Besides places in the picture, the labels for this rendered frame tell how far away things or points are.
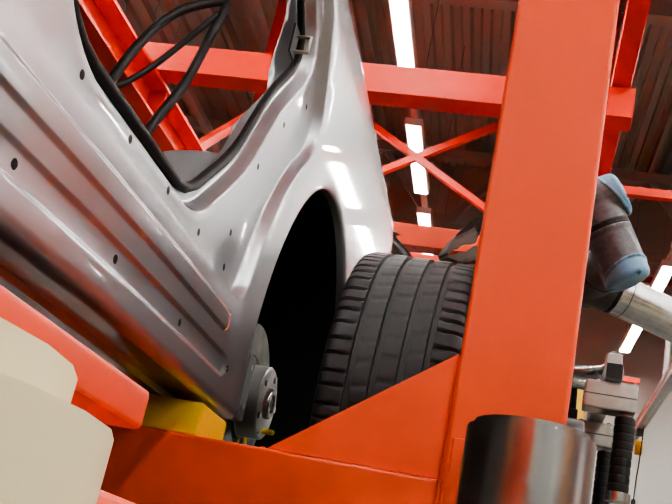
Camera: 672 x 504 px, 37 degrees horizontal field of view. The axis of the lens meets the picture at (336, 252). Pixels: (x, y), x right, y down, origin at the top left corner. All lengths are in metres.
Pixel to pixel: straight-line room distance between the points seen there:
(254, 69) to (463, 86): 1.22
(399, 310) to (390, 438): 0.36
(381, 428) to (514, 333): 0.23
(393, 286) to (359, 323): 0.11
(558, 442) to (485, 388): 1.14
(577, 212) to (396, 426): 0.42
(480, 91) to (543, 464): 5.40
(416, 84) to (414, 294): 4.00
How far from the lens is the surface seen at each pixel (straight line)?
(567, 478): 0.31
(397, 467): 1.45
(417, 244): 6.07
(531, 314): 1.48
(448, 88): 5.70
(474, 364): 1.46
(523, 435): 0.30
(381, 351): 1.71
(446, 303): 1.77
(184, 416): 1.52
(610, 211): 1.99
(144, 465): 1.51
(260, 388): 2.03
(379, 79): 5.77
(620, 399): 1.83
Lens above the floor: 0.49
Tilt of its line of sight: 19 degrees up
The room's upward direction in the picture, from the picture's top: 12 degrees clockwise
